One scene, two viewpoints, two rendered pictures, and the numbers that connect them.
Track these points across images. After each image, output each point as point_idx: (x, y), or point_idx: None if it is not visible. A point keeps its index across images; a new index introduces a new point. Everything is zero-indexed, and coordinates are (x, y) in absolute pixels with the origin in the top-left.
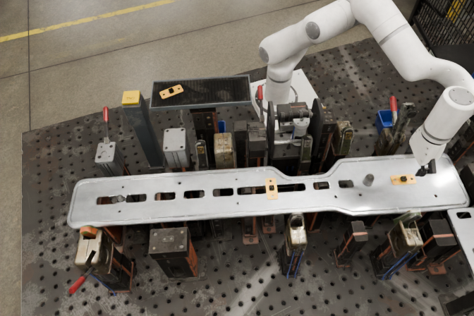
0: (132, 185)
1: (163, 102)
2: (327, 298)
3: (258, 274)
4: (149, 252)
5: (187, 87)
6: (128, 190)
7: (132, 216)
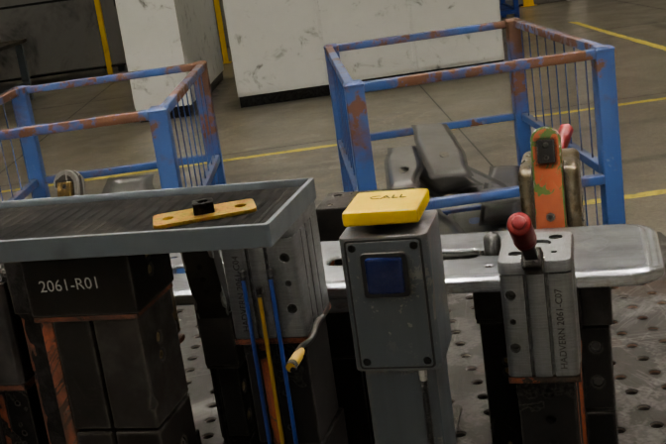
0: (457, 269)
1: (255, 196)
2: None
3: (211, 412)
4: (410, 187)
5: (131, 225)
6: (469, 262)
7: (456, 235)
